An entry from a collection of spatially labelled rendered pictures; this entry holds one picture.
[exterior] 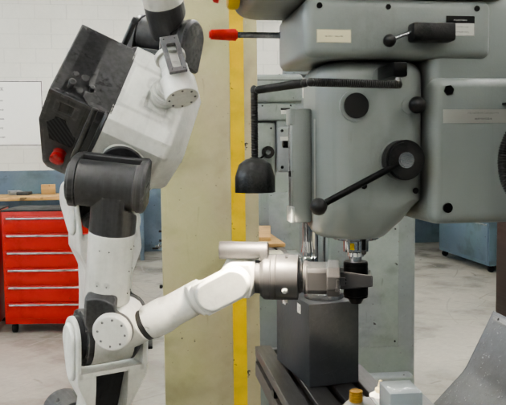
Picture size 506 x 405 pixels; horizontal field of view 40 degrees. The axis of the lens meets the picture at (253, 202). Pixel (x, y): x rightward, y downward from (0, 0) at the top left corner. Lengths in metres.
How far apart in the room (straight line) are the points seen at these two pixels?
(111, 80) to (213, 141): 1.58
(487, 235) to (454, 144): 7.35
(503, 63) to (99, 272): 0.84
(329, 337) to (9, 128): 9.12
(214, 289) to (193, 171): 1.72
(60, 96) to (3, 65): 9.11
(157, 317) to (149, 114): 0.41
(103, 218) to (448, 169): 0.64
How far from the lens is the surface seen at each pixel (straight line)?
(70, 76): 1.46
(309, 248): 1.69
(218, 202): 3.03
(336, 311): 1.58
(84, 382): 1.82
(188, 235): 3.04
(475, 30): 1.32
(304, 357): 1.61
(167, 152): 1.43
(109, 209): 1.35
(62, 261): 5.87
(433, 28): 1.25
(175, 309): 1.39
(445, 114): 1.28
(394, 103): 1.27
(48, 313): 5.98
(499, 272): 1.64
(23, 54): 10.50
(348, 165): 1.24
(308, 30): 1.22
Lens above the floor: 1.48
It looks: 4 degrees down
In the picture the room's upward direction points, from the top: 1 degrees counter-clockwise
